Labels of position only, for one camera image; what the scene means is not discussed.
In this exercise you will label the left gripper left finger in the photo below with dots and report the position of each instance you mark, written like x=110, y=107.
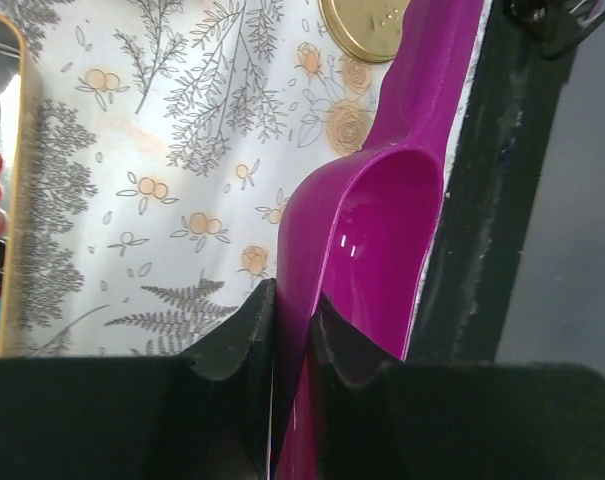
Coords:
x=201, y=414

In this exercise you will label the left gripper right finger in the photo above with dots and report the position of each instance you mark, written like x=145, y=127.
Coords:
x=376, y=417

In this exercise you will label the magenta plastic scoop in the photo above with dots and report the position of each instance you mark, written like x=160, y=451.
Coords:
x=358, y=229

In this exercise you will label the floral tablecloth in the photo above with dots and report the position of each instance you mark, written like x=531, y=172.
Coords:
x=170, y=137

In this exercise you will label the round gold lid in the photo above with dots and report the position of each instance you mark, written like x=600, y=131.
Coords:
x=367, y=30

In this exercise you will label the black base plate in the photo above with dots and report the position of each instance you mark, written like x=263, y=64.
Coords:
x=489, y=198

